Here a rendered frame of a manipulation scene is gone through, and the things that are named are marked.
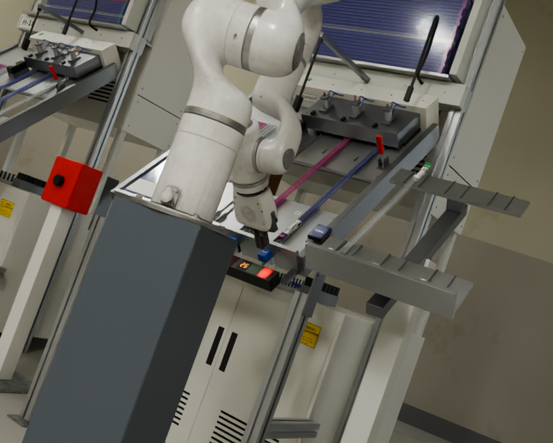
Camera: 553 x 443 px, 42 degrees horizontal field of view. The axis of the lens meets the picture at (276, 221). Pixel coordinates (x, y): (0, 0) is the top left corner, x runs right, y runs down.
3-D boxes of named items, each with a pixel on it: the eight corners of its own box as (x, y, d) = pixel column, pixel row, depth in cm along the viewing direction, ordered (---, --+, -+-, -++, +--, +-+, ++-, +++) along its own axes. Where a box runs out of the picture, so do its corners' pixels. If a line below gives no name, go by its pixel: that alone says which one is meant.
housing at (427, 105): (427, 149, 220) (425, 107, 212) (296, 121, 248) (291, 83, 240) (439, 137, 225) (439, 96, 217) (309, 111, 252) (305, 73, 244)
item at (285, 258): (299, 275, 179) (294, 252, 175) (119, 209, 216) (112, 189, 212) (301, 272, 180) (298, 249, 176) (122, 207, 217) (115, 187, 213)
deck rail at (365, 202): (305, 277, 178) (302, 257, 175) (299, 275, 179) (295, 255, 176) (439, 141, 221) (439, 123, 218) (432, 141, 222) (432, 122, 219)
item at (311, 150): (378, 195, 202) (376, 179, 199) (203, 148, 239) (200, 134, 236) (432, 140, 222) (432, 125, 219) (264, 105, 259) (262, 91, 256)
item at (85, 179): (-12, 392, 228) (76, 160, 233) (-54, 364, 242) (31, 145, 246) (47, 395, 248) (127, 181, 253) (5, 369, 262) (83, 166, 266)
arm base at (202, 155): (202, 226, 122) (240, 123, 123) (110, 193, 128) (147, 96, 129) (242, 242, 140) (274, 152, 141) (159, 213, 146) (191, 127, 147)
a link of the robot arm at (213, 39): (236, 127, 128) (282, 2, 129) (142, 96, 131) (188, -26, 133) (250, 141, 140) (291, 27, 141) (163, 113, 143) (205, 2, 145)
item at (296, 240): (300, 264, 179) (299, 254, 177) (120, 200, 215) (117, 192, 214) (342, 222, 190) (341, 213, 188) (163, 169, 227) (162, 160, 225)
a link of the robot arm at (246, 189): (221, 179, 166) (224, 190, 168) (251, 188, 161) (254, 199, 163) (244, 162, 171) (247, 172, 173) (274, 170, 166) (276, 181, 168)
